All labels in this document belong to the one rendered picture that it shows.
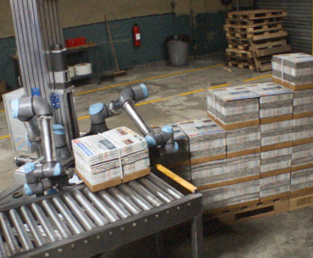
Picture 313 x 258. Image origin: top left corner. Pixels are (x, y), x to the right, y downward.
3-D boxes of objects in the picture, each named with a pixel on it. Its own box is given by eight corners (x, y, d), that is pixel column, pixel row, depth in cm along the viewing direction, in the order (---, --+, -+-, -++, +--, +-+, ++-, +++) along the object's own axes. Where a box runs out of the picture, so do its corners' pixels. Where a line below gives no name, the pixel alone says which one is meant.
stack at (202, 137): (149, 216, 346) (139, 126, 318) (269, 191, 367) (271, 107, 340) (158, 240, 310) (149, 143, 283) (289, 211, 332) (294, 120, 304)
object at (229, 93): (207, 90, 318) (207, 89, 318) (240, 86, 324) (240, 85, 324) (225, 101, 285) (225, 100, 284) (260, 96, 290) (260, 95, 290)
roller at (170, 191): (147, 174, 254) (146, 167, 252) (189, 203, 215) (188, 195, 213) (140, 176, 252) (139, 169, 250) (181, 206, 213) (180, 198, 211)
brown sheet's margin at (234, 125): (206, 116, 328) (206, 111, 326) (238, 111, 334) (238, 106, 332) (224, 130, 293) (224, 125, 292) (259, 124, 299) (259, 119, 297)
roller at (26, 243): (18, 214, 216) (16, 206, 214) (37, 257, 177) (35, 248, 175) (9, 216, 214) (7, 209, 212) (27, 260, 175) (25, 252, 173)
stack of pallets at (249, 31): (261, 58, 1021) (259, 9, 978) (288, 62, 946) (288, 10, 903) (224, 66, 954) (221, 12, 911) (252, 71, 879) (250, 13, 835)
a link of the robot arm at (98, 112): (87, 121, 314) (85, 105, 309) (101, 117, 321) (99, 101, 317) (95, 125, 305) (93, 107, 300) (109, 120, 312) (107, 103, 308)
